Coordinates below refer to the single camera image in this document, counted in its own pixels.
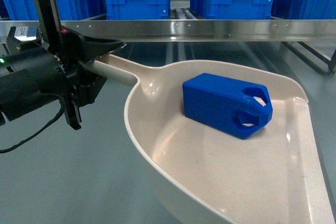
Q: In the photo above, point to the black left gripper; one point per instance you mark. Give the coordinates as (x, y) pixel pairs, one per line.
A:
(60, 77)

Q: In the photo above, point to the blue 3D-printed block part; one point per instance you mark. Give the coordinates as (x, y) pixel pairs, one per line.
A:
(239, 108)

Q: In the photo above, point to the beige plastic dustpan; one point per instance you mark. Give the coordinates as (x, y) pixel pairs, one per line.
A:
(203, 175)

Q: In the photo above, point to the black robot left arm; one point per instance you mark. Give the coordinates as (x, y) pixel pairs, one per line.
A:
(17, 76)

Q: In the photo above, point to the blue storage bin left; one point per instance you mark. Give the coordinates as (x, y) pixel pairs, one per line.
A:
(68, 9)

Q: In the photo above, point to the blue storage bin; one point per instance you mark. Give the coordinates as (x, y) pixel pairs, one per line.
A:
(232, 9)
(303, 9)
(68, 9)
(138, 9)

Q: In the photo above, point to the blue storage bin centre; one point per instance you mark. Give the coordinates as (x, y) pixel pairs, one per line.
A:
(138, 9)

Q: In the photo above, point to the blue storage bin far right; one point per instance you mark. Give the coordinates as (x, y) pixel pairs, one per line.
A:
(303, 9)

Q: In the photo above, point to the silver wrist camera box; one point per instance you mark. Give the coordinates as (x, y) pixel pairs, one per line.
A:
(25, 33)

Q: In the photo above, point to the stainless steel shelf rail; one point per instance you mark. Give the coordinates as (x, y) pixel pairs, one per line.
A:
(193, 30)

